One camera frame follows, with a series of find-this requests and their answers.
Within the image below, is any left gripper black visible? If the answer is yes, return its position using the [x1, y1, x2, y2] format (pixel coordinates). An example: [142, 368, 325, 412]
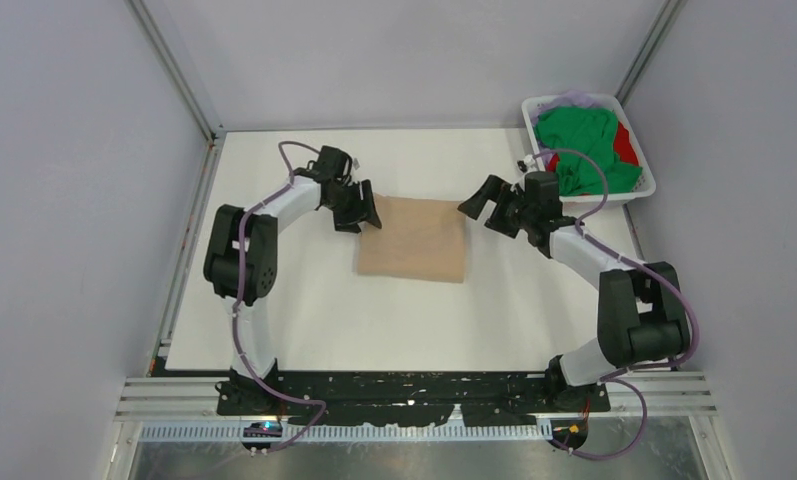
[325, 181, 381, 235]

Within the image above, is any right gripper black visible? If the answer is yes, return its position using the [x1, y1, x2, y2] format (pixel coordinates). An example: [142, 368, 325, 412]
[458, 174, 536, 240]

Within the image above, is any beige t shirt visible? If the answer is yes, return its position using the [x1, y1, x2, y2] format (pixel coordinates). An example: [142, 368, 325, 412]
[356, 195, 468, 284]

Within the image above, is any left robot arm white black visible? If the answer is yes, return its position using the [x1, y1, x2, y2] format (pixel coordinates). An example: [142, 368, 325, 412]
[203, 145, 382, 414]

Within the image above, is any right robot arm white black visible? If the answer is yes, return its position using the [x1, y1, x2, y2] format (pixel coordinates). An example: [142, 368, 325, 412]
[458, 171, 694, 411]

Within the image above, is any white plastic basket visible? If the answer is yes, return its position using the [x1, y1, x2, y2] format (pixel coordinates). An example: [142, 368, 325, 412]
[521, 93, 656, 208]

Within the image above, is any green t shirt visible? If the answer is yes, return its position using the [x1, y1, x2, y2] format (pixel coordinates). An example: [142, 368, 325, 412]
[534, 106, 642, 196]

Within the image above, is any lavender t shirt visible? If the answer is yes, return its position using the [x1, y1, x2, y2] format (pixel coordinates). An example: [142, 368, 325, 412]
[530, 90, 604, 151]

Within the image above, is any red t shirt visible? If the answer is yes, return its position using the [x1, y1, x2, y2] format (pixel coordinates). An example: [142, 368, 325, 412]
[539, 121, 642, 172]

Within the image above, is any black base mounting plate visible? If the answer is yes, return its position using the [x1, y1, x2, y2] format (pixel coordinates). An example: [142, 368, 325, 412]
[215, 369, 610, 427]

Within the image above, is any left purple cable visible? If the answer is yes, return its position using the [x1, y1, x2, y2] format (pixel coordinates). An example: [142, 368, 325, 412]
[230, 140, 328, 453]

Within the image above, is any white slotted cable duct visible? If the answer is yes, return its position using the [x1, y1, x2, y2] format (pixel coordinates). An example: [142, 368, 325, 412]
[139, 421, 552, 443]

